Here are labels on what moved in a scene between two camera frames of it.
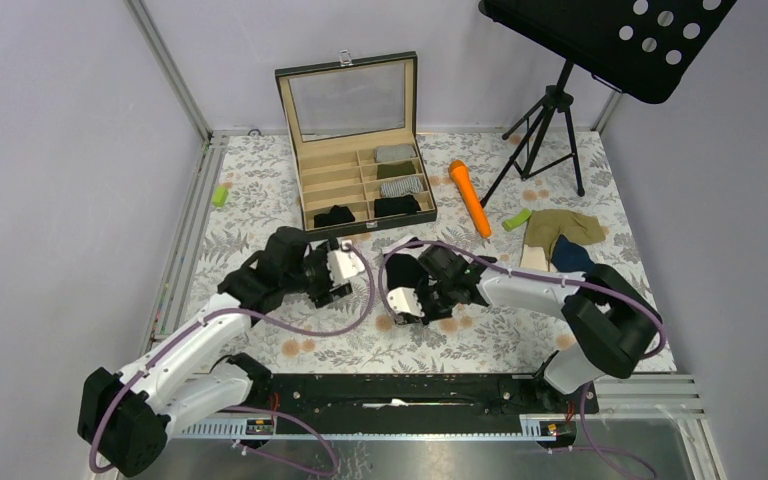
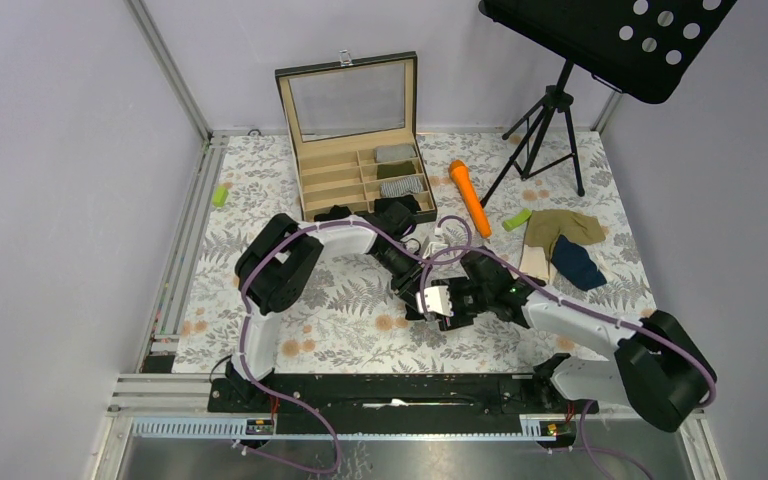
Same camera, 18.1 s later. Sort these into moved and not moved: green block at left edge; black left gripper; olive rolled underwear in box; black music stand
Moved: black left gripper
Not moved: green block at left edge; olive rolled underwear in box; black music stand
